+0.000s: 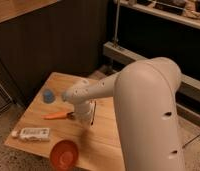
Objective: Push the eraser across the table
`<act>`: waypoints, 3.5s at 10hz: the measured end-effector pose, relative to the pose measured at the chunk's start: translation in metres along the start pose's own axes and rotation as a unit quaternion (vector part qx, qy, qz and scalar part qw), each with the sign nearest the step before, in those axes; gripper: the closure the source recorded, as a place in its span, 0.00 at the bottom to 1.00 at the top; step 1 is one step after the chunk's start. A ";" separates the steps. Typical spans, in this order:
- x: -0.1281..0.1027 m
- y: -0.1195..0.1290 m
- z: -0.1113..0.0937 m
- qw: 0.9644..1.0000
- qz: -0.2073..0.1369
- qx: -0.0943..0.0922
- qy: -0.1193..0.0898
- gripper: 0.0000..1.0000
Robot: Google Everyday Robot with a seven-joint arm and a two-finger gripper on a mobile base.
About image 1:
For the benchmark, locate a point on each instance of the white tube with label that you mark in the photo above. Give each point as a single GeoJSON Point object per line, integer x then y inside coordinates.
{"type": "Point", "coordinates": [31, 134]}

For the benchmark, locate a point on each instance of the grey metal shelf rack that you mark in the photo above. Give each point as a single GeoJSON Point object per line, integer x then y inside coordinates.
{"type": "Point", "coordinates": [134, 35]}

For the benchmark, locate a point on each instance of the blue plastic cup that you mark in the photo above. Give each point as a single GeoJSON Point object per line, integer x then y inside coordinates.
{"type": "Point", "coordinates": [48, 96]}

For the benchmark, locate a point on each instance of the orange toy carrot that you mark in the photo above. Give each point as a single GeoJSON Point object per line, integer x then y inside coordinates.
{"type": "Point", "coordinates": [58, 115]}

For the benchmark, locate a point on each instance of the red plastic bowl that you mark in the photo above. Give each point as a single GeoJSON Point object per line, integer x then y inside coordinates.
{"type": "Point", "coordinates": [64, 155]}

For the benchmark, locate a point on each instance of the wooden countertop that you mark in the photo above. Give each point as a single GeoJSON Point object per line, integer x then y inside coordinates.
{"type": "Point", "coordinates": [10, 9]}

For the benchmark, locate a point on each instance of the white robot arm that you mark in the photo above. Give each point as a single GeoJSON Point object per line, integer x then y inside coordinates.
{"type": "Point", "coordinates": [145, 109]}

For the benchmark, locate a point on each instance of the black whiteboard eraser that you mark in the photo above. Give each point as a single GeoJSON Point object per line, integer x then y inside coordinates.
{"type": "Point", "coordinates": [93, 111]}

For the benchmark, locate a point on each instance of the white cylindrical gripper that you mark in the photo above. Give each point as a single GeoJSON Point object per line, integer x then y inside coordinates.
{"type": "Point", "coordinates": [84, 111]}

